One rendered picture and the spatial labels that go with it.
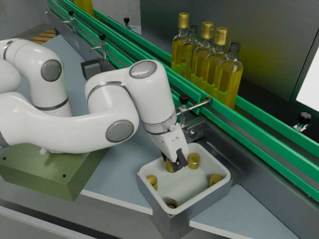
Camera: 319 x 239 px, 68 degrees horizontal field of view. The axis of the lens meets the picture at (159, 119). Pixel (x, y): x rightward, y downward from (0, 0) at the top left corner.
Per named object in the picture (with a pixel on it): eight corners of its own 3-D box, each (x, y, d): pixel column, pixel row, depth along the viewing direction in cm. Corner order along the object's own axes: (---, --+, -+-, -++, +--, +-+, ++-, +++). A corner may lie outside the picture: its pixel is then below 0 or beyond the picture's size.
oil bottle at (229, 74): (232, 118, 81) (246, 59, 67) (220, 124, 78) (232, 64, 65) (220, 110, 84) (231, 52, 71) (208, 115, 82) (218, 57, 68)
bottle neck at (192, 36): (199, 40, 79) (201, 25, 76) (192, 41, 77) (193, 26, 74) (193, 37, 81) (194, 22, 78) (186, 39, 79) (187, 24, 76)
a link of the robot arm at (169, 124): (186, 113, 46) (188, 122, 48) (160, 92, 52) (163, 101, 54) (155, 134, 44) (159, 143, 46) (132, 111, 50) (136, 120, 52)
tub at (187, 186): (229, 193, 72) (235, 175, 67) (169, 234, 63) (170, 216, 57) (192, 157, 84) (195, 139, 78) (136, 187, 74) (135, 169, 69)
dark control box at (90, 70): (103, 79, 128) (100, 64, 122) (89, 83, 124) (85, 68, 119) (97, 73, 133) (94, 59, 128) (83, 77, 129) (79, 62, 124)
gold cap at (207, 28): (214, 38, 73) (217, 23, 71) (206, 40, 72) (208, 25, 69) (206, 34, 76) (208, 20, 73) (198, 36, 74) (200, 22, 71)
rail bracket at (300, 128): (305, 147, 71) (324, 111, 62) (291, 157, 68) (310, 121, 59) (293, 140, 73) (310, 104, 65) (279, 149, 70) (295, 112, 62)
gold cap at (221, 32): (228, 43, 70) (231, 28, 67) (220, 46, 68) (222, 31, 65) (219, 40, 72) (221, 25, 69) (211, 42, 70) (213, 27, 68)
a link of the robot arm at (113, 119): (12, 124, 43) (125, 101, 49) (5, 181, 35) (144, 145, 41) (-9, 84, 38) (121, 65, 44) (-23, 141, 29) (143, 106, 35)
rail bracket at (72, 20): (78, 34, 144) (73, 11, 136) (66, 37, 141) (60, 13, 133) (76, 32, 147) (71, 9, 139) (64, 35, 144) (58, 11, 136)
